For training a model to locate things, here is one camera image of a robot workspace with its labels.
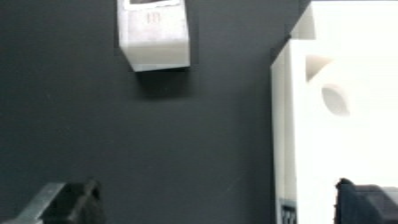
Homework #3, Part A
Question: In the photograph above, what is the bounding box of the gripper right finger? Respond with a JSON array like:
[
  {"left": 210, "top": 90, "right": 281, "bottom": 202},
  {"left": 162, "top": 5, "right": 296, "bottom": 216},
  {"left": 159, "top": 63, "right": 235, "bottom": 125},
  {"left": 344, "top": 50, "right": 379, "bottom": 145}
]
[{"left": 335, "top": 178, "right": 398, "bottom": 224}]

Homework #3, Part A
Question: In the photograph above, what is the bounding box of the white table leg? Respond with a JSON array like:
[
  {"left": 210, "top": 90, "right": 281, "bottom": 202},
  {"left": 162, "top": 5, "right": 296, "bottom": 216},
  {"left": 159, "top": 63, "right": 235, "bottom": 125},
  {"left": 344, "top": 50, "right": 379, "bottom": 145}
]
[{"left": 118, "top": 0, "right": 191, "bottom": 72}]

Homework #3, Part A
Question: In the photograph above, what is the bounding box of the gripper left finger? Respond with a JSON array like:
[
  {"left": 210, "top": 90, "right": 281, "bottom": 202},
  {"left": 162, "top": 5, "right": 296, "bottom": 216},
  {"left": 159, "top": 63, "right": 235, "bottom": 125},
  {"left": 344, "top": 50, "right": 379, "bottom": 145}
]
[{"left": 11, "top": 180, "right": 104, "bottom": 224}]

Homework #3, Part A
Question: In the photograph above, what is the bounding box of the white square tabletop tray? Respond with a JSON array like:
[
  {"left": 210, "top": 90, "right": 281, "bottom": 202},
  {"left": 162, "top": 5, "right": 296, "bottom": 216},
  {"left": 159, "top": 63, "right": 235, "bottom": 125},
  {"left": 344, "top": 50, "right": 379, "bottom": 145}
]
[{"left": 271, "top": 0, "right": 398, "bottom": 224}]

